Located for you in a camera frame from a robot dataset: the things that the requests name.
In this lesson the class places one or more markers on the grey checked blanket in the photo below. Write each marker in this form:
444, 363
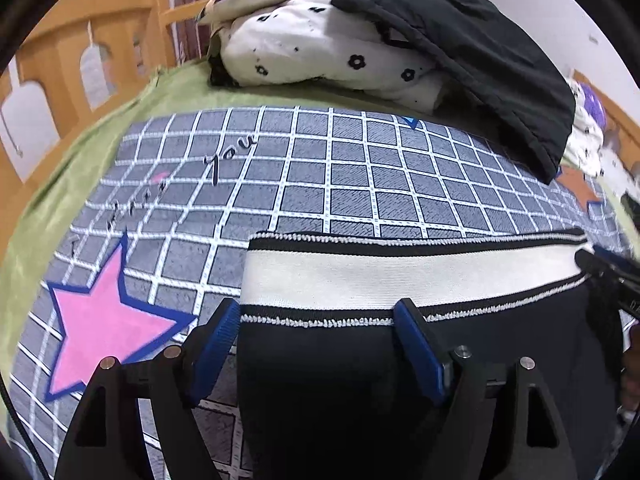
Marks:
325, 175

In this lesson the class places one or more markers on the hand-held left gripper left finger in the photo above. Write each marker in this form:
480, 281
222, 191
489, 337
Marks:
217, 345

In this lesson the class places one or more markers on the black jacket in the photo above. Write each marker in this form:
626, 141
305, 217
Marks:
475, 45

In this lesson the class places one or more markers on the green bed sheet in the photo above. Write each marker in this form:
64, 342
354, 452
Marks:
60, 185

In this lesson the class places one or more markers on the wooden bed frame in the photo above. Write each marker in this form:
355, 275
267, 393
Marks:
55, 45

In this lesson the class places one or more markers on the person's right hand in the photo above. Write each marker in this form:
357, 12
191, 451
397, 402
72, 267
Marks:
631, 375

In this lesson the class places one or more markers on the small black device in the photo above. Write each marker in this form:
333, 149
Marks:
631, 206

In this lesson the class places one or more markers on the black pants with white stripe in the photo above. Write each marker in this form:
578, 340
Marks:
350, 370

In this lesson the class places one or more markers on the wooden bed end board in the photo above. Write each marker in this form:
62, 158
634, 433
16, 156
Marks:
617, 120

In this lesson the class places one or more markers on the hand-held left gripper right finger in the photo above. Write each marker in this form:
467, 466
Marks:
417, 350

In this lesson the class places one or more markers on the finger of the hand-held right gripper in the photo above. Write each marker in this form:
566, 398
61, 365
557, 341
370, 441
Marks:
607, 272

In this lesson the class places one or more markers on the white floral quilt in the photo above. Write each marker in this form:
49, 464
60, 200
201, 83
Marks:
310, 45

